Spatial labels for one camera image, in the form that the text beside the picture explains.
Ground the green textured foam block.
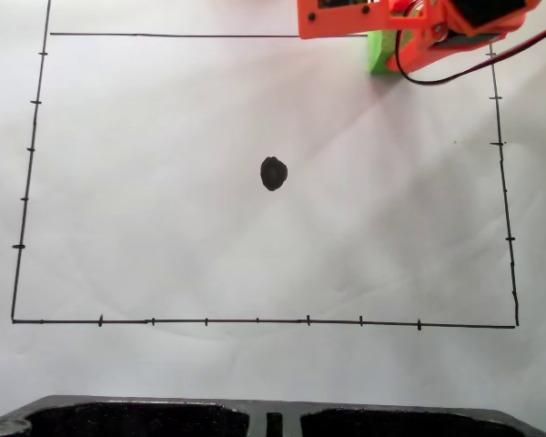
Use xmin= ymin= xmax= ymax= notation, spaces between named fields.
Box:
xmin=368 ymin=30 xmax=409 ymax=76

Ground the black dot mark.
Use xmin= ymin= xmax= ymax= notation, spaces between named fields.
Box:
xmin=259 ymin=156 xmax=288 ymax=192

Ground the white paper sheet, drawn rectangle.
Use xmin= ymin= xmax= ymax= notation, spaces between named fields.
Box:
xmin=0 ymin=0 xmax=546 ymax=413

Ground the white red black servo cable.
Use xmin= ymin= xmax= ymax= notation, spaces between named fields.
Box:
xmin=392 ymin=17 xmax=546 ymax=86

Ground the black camera module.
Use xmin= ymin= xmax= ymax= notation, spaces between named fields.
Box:
xmin=317 ymin=0 xmax=383 ymax=9

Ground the black metal stand frame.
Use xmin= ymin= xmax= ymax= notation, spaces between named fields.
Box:
xmin=0 ymin=394 xmax=546 ymax=437

